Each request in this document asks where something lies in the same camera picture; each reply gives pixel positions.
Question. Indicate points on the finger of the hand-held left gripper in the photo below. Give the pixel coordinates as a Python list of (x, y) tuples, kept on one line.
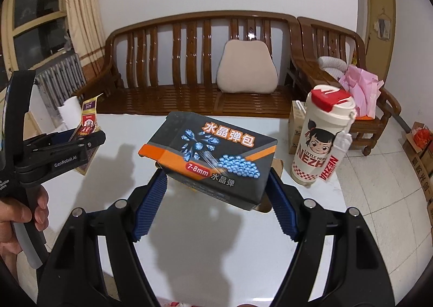
[(44, 141), (64, 158)]

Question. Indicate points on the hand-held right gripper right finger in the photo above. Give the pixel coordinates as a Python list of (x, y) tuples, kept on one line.
[(282, 209)]

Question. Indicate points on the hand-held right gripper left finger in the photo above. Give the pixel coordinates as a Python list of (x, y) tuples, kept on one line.
[(150, 205)]

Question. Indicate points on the red and gold box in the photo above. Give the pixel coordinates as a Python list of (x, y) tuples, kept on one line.
[(88, 121)]

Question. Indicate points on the black and orange box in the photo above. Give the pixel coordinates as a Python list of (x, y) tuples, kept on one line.
[(203, 144)]

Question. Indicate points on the white and red plastic bag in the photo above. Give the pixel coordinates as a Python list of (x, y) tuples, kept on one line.
[(176, 304)]

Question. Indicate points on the person's left hand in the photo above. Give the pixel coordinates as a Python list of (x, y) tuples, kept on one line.
[(13, 215)]

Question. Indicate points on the grey ribbed radiator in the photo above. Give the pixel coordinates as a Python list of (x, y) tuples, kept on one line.
[(61, 80)]

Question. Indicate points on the cartoon print tumbler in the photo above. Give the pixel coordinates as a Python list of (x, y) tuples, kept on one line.
[(321, 144)]

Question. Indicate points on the brown drink carton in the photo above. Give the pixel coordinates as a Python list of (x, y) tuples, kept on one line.
[(296, 127)]

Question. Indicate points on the yellow framed balcony door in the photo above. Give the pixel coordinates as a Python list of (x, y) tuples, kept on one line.
[(33, 19)]

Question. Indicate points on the brown wooden sofa bench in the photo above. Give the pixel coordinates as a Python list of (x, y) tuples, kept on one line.
[(203, 100)]

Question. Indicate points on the beige patterned curtain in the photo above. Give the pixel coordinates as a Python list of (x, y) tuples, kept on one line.
[(84, 6)]

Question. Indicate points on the beige back cushion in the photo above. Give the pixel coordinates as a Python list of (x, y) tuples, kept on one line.
[(247, 70)]

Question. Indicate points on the brown cardboard box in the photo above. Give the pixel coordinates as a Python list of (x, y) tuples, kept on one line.
[(430, 212), (419, 165)]

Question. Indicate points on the pink cloth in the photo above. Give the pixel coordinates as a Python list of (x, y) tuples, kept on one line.
[(362, 87)]

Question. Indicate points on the grey white rolled cloth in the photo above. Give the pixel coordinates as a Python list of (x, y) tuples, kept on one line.
[(333, 65)]

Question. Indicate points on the brown wooden armchair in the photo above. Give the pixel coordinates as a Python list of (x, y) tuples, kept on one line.
[(314, 43)]

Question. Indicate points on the yellow room door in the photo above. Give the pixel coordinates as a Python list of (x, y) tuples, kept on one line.
[(382, 53)]

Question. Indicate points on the hanger with grey cloth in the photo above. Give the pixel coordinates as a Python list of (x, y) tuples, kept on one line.
[(382, 28)]

